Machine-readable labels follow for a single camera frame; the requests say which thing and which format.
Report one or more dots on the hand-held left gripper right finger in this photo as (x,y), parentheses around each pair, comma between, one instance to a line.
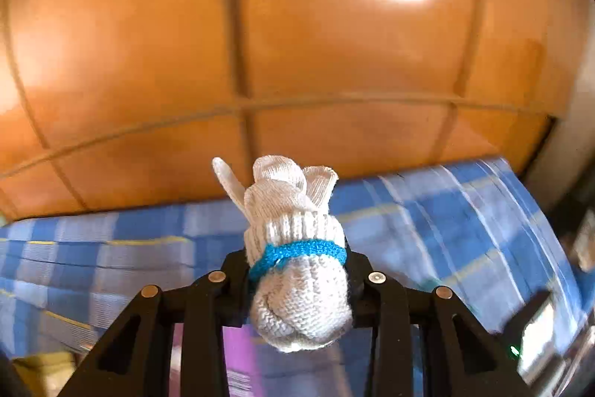
(358,299)

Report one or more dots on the wooden wardrobe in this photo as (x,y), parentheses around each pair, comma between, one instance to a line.
(297,53)

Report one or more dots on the blue plaid bedsheet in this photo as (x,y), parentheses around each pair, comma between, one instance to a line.
(139,248)

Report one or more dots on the white socks blue band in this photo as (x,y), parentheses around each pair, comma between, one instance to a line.
(297,299)

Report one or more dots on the purple carton box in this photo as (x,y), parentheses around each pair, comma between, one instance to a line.
(239,360)

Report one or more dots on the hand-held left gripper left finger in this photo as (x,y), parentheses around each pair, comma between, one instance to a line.
(234,299)

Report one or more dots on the yellow glossy cloth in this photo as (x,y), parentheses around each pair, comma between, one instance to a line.
(42,373)

